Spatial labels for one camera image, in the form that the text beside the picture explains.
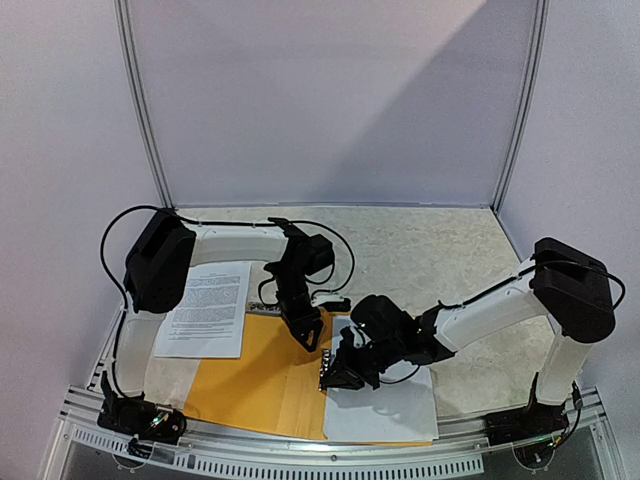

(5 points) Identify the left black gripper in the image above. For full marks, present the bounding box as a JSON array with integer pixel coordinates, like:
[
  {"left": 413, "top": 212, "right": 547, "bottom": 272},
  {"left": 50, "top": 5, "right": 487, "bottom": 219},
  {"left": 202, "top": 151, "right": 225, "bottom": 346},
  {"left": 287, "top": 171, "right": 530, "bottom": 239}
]
[{"left": 272, "top": 263, "right": 324, "bottom": 353}]

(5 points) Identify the chrome folder spring clip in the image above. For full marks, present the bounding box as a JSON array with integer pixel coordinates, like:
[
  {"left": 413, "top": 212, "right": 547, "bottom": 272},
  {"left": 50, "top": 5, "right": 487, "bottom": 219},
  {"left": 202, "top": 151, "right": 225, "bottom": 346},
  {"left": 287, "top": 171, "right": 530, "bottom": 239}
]
[{"left": 320, "top": 349, "right": 333, "bottom": 377}]

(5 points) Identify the orange file folder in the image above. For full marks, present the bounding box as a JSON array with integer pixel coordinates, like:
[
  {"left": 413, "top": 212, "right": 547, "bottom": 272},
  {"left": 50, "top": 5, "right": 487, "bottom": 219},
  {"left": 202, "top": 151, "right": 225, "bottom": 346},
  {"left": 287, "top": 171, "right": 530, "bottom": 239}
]
[{"left": 181, "top": 307, "right": 435, "bottom": 447}]

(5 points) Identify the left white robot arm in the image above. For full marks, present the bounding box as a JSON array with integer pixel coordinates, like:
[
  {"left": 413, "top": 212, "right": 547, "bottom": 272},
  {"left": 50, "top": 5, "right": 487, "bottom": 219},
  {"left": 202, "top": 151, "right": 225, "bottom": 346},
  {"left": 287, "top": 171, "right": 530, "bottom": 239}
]
[{"left": 108, "top": 208, "right": 335, "bottom": 434}]

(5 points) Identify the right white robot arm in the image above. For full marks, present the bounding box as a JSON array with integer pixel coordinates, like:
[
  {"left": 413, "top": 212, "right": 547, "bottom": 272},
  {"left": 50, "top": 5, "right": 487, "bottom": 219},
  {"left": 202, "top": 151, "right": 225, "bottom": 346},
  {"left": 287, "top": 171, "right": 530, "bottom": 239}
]
[{"left": 320, "top": 237, "right": 621, "bottom": 436}]

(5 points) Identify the chrome side folder clip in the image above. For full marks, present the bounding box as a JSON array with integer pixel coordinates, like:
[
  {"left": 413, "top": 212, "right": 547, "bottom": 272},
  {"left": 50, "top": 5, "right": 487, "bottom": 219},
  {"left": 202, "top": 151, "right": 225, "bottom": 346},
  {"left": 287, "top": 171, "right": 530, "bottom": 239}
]
[{"left": 247, "top": 302, "right": 280, "bottom": 316}]

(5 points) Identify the stack of printed papers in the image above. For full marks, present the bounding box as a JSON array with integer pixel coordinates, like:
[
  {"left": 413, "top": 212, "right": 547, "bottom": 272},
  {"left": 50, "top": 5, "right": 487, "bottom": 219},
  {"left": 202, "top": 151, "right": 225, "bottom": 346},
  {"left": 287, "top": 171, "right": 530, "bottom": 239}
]
[{"left": 154, "top": 262, "right": 251, "bottom": 359}]

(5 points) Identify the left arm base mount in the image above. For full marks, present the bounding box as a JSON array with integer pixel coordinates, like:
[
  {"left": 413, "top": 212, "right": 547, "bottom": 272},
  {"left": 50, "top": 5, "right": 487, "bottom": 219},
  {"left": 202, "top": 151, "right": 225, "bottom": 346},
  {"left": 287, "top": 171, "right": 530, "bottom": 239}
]
[{"left": 97, "top": 372, "right": 187, "bottom": 445}]

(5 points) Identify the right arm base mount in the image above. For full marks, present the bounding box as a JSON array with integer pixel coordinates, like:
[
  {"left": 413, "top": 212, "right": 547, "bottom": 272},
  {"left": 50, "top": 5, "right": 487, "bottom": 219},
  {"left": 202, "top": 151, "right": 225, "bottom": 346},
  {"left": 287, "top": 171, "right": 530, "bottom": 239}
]
[{"left": 482, "top": 389, "right": 583, "bottom": 448}]

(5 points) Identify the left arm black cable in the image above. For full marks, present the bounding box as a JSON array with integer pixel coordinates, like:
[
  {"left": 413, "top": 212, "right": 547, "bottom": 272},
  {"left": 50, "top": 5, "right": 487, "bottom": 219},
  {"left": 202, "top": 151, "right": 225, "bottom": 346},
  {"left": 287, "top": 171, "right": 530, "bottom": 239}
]
[{"left": 99, "top": 204, "right": 161, "bottom": 301}]

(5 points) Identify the aluminium front rail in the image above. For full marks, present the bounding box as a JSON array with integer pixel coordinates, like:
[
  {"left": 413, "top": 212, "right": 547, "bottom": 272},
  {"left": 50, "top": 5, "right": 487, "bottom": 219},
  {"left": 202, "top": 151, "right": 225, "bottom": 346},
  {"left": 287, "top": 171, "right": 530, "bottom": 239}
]
[{"left": 58, "top": 384, "right": 609, "bottom": 474}]

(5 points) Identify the left aluminium frame post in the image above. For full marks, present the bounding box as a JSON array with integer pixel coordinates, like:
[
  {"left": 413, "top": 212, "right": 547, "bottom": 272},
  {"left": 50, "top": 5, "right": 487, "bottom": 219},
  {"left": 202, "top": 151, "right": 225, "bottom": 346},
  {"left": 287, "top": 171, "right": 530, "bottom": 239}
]
[{"left": 114, "top": 0, "right": 175, "bottom": 207}]

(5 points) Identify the aluminium frame post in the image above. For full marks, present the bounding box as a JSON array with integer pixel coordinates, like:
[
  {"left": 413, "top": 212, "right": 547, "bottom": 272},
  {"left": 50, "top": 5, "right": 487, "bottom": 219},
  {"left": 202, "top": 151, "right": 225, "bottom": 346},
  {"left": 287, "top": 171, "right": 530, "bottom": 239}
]
[
  {"left": 491, "top": 0, "right": 549, "bottom": 216},
  {"left": 114, "top": 0, "right": 175, "bottom": 207}
]

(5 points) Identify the right aluminium frame post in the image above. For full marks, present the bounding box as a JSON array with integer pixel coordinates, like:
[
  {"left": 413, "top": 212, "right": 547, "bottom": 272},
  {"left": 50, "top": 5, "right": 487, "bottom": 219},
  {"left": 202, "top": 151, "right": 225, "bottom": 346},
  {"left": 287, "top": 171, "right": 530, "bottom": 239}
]
[{"left": 491, "top": 0, "right": 549, "bottom": 216}]

